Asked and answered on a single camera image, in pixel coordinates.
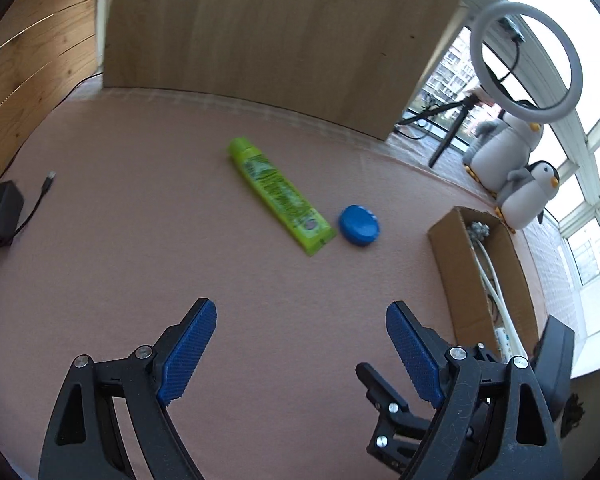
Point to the black tripod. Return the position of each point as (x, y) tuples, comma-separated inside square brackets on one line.
[(449, 135)]

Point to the blue round lid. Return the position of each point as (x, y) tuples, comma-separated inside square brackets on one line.
[(359, 225)]

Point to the star print tissue pack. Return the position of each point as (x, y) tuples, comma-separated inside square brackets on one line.
[(503, 342)]

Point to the white massager with grey balls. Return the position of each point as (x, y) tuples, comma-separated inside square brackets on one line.
[(477, 232)]

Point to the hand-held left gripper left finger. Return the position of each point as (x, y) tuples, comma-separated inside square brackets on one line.
[(187, 355)]

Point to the small penguin plush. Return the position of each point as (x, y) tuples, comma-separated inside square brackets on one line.
[(525, 200)]

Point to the wooden slat panel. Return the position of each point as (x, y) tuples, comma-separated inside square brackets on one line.
[(30, 60)]

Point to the white window frame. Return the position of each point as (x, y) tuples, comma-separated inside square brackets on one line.
[(545, 60)]

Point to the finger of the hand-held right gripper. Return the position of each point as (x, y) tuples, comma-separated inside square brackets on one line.
[(390, 425), (555, 360)]

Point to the large penguin plush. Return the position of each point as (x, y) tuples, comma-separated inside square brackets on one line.
[(505, 155)]

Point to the cardboard box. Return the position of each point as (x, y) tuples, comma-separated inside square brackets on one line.
[(460, 280)]

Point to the large light wooden board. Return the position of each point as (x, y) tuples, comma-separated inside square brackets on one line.
[(280, 35)]

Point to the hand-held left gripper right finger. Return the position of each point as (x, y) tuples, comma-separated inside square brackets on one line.
[(410, 355)]

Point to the green tube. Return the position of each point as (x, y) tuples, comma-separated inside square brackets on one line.
[(275, 192)]

